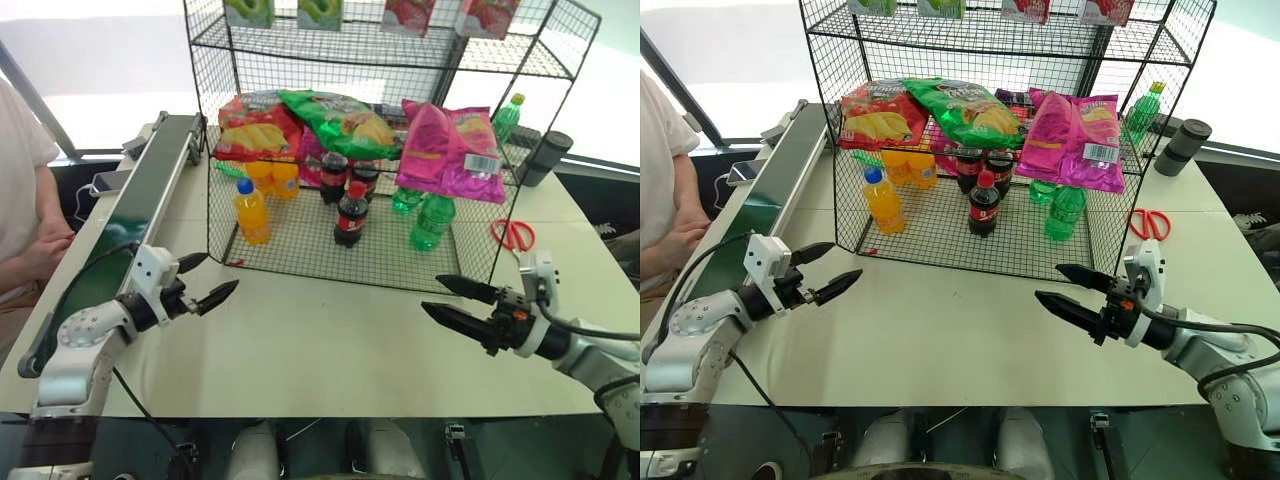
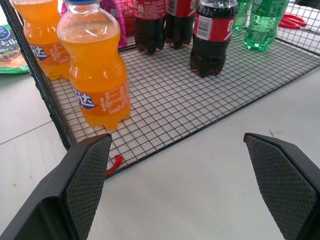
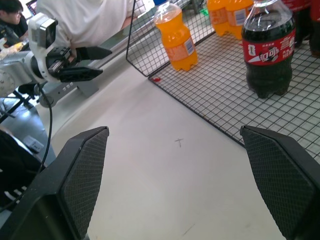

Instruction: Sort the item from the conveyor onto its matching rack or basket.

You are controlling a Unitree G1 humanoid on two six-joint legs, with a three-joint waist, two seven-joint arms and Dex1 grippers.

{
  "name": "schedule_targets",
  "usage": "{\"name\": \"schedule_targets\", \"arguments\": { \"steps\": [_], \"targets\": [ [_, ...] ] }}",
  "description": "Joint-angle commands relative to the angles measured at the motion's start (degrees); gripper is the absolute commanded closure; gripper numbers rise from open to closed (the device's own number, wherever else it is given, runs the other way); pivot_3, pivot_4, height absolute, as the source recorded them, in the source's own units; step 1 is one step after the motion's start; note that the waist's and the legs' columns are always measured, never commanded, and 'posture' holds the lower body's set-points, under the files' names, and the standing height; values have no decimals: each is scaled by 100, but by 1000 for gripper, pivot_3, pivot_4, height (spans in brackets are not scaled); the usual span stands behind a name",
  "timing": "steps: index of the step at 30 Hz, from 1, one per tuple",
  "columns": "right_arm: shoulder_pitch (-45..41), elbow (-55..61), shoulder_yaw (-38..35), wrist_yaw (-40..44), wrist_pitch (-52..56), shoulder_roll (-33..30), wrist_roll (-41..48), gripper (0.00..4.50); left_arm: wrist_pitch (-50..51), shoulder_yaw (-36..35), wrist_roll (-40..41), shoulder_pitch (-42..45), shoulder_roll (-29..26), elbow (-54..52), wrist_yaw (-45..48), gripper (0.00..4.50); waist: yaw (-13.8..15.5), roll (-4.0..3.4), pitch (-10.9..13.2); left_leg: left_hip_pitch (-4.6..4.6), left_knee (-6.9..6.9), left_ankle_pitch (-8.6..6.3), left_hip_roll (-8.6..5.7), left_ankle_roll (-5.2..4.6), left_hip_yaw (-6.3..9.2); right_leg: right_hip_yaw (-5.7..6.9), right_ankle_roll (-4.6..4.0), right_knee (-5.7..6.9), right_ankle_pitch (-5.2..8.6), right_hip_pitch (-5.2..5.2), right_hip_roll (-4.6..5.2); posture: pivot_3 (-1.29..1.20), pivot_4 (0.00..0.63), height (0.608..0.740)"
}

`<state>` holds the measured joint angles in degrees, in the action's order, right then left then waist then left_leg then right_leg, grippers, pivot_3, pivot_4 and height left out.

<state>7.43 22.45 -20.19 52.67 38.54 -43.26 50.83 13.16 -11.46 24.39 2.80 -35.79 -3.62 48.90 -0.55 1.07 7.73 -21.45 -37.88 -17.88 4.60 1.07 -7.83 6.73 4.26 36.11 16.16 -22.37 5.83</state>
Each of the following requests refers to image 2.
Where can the green snack bag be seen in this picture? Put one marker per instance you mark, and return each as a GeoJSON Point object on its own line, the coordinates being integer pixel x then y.
{"type": "Point", "coordinates": [10, 55]}

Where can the cola bottle red label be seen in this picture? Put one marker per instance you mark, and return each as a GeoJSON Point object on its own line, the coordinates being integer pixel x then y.
{"type": "Point", "coordinates": [149, 25]}
{"type": "Point", "coordinates": [180, 22]}
{"type": "Point", "coordinates": [212, 37]}

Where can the red zip tie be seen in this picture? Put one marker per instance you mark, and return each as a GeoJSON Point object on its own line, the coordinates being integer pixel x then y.
{"type": "Point", "coordinates": [115, 163]}

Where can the orange soda bottle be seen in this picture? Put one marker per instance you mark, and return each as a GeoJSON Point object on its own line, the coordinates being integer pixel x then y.
{"type": "Point", "coordinates": [96, 72]}
{"type": "Point", "coordinates": [42, 37]}

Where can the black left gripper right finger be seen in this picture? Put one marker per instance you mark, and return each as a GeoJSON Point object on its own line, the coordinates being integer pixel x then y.
{"type": "Point", "coordinates": [282, 180]}

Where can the green soda bottle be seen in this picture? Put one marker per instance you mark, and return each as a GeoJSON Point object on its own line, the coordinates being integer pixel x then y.
{"type": "Point", "coordinates": [243, 15]}
{"type": "Point", "coordinates": [265, 25]}

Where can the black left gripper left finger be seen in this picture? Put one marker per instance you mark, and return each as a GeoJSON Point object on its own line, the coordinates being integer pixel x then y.
{"type": "Point", "coordinates": [75, 190]}

